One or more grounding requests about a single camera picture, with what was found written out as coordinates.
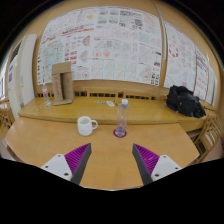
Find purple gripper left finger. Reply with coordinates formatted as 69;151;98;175
42;143;91;185

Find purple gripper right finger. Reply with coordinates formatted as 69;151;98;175
132;144;181;185

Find clear plastic water bottle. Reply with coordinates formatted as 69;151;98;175
115;99;130;137

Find white ceramic mug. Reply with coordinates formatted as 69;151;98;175
77;116;98;136

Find red round coaster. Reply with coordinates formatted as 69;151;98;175
113;129;127;138

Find wooden chair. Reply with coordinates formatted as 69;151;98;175
194;116;223;163

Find black backpack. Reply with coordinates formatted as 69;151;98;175
166;85;206;118

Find small items on far table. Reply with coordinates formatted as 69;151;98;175
94;100;118;107

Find brown cardboard stand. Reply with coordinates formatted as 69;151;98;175
52;62;74;105

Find small bottle by cardboard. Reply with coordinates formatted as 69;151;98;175
42;83;50;106

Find white air conditioner unit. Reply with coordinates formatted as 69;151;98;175
8;34;37;119

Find far right wall poster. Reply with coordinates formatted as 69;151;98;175
194;48;209;100

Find right wall poster sheet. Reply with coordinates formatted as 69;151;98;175
164;23;196;91

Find large left wall poster sheet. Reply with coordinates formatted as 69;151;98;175
37;6;162;86

